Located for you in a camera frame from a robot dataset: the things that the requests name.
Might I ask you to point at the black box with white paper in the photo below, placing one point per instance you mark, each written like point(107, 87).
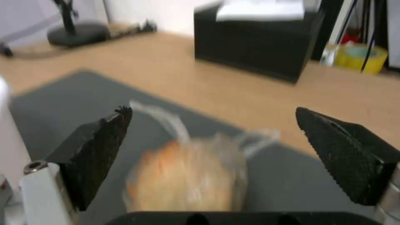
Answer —
point(253, 39)

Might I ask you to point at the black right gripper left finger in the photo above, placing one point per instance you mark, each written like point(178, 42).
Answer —
point(93, 150)

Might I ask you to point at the yellow tape roll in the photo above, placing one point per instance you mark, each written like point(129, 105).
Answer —
point(362, 56)

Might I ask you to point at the black round monitor stand base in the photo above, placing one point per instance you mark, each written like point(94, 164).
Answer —
point(78, 32)

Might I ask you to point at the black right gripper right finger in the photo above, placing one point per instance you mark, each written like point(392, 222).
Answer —
point(343, 159)

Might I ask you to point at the white robot shell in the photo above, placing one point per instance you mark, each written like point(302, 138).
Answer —
point(6, 145)

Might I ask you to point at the clear plastic bag with orange trash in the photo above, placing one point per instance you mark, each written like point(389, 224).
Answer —
point(187, 178)

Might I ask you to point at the dark grey desk mat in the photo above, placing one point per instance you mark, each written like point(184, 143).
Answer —
point(175, 140)

